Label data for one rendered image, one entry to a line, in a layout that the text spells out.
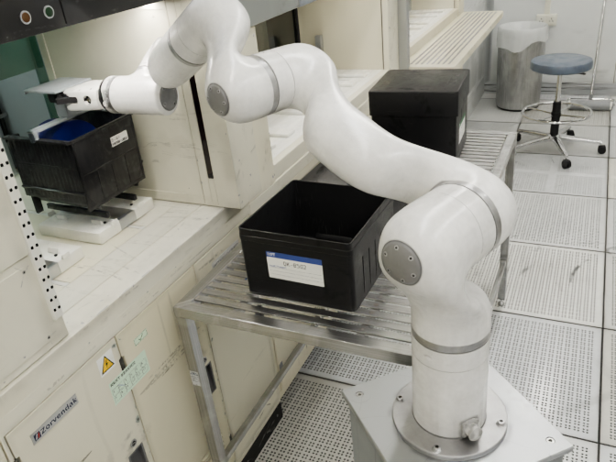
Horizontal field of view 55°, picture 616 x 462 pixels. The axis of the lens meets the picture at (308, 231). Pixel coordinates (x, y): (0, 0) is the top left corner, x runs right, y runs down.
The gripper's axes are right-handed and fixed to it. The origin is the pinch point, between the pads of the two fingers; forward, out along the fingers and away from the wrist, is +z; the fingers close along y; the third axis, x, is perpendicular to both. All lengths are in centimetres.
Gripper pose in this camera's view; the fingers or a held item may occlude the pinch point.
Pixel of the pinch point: (61, 93)
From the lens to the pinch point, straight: 157.0
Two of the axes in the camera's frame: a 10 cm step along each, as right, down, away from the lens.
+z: -9.1, -1.1, 4.1
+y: 4.1, -4.6, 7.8
